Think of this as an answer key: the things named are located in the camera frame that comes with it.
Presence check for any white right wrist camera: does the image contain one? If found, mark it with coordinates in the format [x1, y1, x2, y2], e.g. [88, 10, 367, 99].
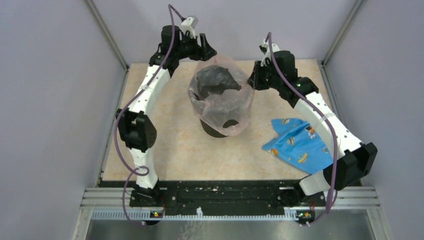
[259, 39, 280, 67]

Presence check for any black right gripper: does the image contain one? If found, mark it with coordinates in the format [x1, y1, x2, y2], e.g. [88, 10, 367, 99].
[246, 60, 282, 91]

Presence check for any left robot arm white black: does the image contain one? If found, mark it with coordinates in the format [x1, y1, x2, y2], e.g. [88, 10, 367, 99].
[114, 25, 217, 207]

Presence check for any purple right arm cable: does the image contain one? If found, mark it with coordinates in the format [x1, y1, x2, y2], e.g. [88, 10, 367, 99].
[264, 31, 339, 226]

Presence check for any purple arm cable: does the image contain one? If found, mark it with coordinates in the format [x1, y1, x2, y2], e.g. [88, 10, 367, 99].
[264, 31, 339, 226]
[113, 3, 186, 228]

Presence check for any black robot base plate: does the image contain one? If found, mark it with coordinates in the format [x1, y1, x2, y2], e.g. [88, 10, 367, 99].
[129, 179, 326, 217]

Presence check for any blue cartoon printed bag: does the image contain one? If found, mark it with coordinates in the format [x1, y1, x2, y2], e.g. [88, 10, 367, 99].
[262, 118, 333, 175]

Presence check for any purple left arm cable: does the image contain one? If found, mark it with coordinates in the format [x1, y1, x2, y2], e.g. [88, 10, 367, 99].
[113, 3, 186, 228]

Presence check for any translucent pink trash bag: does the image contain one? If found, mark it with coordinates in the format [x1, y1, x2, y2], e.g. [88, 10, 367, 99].
[188, 55, 254, 137]

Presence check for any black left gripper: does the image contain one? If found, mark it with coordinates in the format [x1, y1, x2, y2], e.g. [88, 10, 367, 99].
[174, 31, 217, 62]

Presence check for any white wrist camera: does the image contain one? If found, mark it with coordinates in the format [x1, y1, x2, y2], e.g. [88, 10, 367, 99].
[180, 15, 199, 39]
[259, 39, 280, 67]

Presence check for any black plastic trash bin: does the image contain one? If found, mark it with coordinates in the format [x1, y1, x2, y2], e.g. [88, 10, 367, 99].
[200, 119, 239, 138]

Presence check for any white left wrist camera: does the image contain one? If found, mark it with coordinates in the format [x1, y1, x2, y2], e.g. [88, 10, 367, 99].
[180, 15, 199, 39]

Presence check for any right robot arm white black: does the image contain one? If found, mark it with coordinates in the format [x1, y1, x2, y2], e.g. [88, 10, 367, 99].
[248, 46, 378, 206]

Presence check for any white slotted cable duct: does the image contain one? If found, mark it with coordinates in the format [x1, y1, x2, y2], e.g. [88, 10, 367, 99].
[91, 207, 299, 221]

